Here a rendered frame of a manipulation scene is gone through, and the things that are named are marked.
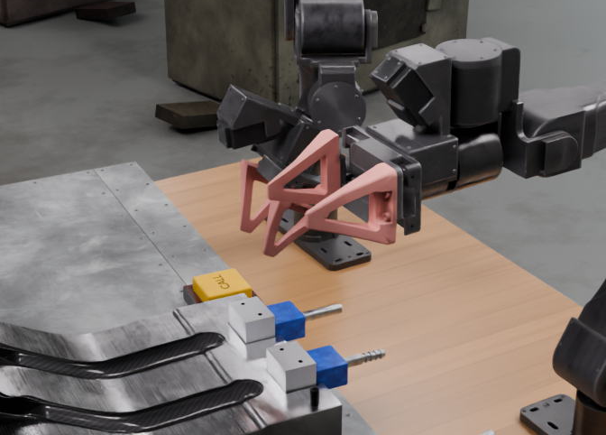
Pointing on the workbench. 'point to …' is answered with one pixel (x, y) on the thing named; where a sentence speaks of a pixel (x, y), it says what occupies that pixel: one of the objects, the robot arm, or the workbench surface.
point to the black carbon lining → (183, 409)
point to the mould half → (166, 378)
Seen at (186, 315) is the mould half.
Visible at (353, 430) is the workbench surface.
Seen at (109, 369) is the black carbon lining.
